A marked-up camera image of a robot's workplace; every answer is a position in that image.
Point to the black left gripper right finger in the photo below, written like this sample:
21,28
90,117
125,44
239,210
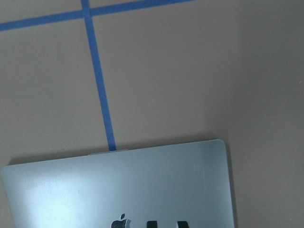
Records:
182,224

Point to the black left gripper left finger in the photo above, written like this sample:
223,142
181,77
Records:
152,224

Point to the silver closed laptop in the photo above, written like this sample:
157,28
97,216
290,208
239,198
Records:
181,182

